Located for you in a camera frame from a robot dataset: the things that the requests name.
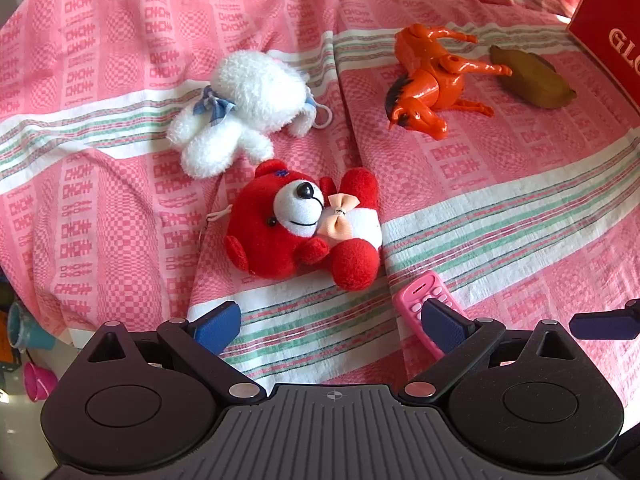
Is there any pink printed blanket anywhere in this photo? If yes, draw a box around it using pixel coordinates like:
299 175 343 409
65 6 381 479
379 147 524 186
0 0 640 396

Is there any red box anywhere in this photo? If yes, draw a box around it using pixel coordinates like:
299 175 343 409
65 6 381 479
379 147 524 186
567 0 640 111

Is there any pink cup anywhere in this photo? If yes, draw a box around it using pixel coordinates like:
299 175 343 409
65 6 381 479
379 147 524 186
24 362 61 403

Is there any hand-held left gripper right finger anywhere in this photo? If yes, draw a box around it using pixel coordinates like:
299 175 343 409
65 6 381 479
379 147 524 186
400 299 592 404

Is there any teal cup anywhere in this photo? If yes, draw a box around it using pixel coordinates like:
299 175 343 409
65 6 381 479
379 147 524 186
6 302 58 352

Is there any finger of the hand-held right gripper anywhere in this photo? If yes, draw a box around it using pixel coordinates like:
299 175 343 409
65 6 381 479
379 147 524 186
569 299 640 341

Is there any pink toy phone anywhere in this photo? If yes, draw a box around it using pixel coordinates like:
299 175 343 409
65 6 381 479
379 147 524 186
392 270 468 360

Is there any orange toy horse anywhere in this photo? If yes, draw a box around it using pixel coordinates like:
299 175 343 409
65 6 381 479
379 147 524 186
385 24 513 142

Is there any white plush rabbit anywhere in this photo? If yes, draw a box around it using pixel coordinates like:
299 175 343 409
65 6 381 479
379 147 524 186
166 50 333 178

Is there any red plush bear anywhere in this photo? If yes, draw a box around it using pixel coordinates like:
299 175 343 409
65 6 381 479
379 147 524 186
207 158 383 292

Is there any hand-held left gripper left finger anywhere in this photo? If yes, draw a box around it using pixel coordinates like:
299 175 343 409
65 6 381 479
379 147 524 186
86 301 268 404

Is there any brown leather pouch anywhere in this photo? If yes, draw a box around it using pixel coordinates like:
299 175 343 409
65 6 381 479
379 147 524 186
489 45 577 110

